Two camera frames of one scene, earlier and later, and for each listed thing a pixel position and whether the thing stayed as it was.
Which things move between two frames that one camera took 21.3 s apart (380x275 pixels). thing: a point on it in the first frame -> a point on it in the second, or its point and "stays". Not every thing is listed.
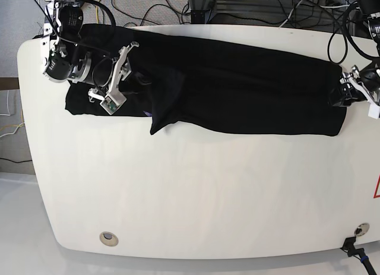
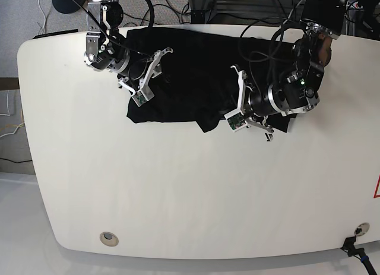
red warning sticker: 377,190 stays
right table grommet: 361,229 stays
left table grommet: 108,239 stays
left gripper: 113,98 -> 141,71
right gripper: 369,79 -> 252,116
